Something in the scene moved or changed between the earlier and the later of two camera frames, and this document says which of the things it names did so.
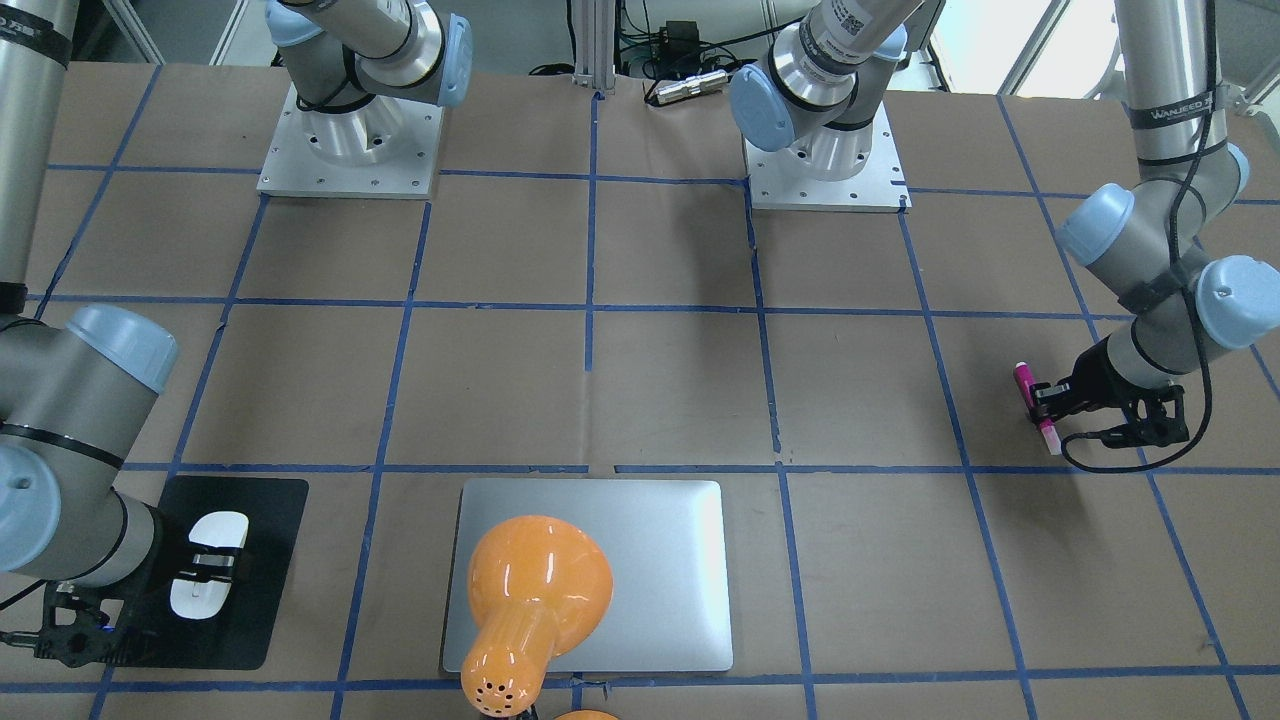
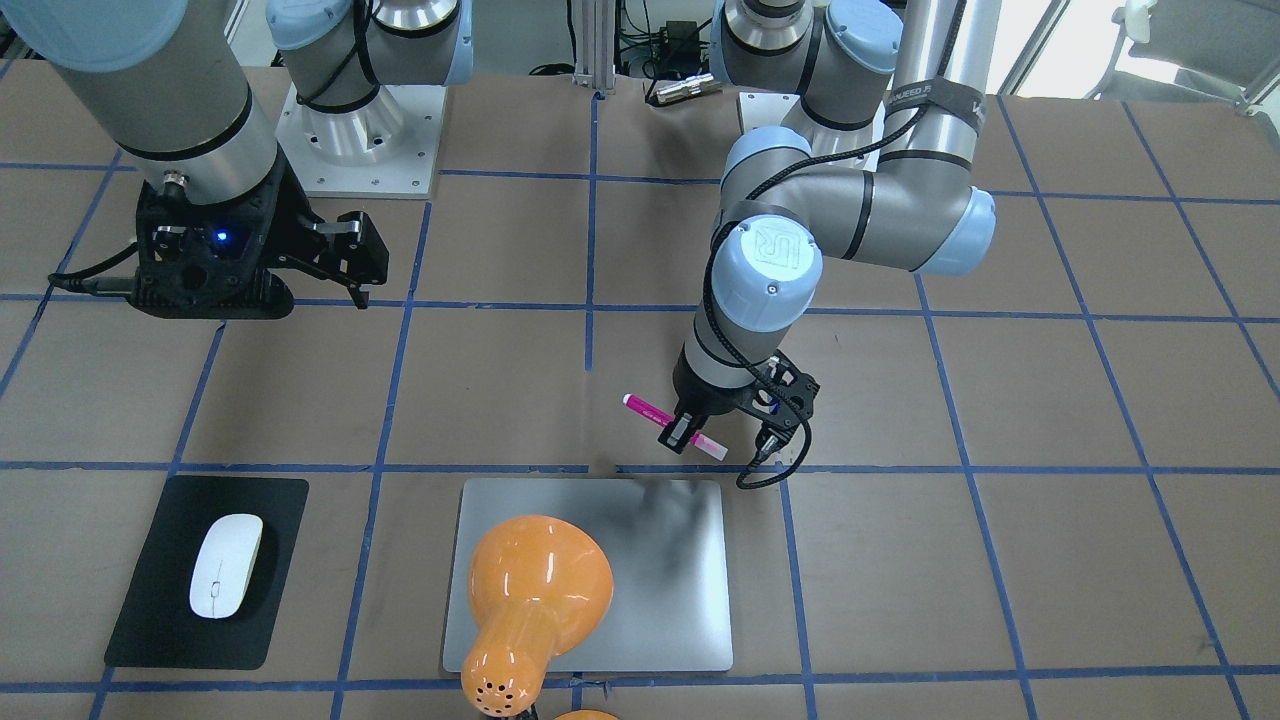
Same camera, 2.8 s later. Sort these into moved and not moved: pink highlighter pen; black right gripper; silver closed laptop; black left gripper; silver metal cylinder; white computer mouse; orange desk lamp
Moved: black left gripper; pink highlighter pen; black right gripper; white computer mouse
Not moved: orange desk lamp; silver metal cylinder; silver closed laptop
